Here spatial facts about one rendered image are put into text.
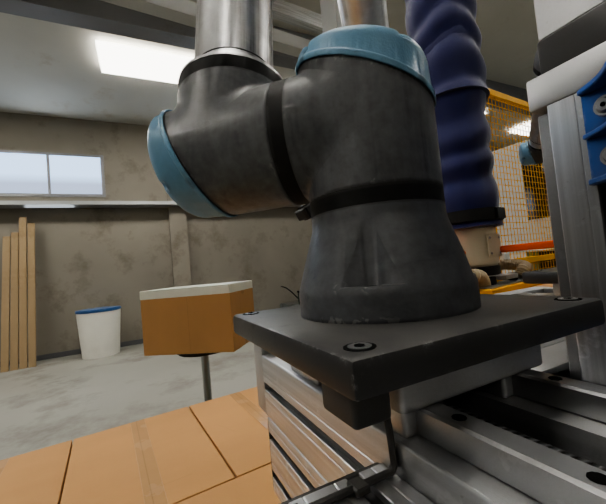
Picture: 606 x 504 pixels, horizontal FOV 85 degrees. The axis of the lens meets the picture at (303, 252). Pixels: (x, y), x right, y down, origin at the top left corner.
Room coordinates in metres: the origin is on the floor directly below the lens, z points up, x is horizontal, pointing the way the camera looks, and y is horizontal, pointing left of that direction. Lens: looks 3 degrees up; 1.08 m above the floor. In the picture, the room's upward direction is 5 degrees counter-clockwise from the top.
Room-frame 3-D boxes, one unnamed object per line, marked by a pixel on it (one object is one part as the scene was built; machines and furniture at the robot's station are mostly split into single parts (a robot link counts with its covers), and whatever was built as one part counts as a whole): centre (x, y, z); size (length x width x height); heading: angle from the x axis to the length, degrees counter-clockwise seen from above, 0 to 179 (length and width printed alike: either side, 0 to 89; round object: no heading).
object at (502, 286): (1.05, -0.62, 0.97); 0.34 x 0.10 x 0.05; 124
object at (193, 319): (2.21, 0.71, 0.82); 0.60 x 0.40 x 0.40; 79
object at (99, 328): (5.20, 3.28, 0.36); 0.62 x 0.60 x 0.73; 116
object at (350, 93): (0.30, -0.06, 1.20); 0.13 x 0.12 x 0.14; 72
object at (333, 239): (0.30, -0.07, 1.09); 0.15 x 0.15 x 0.10
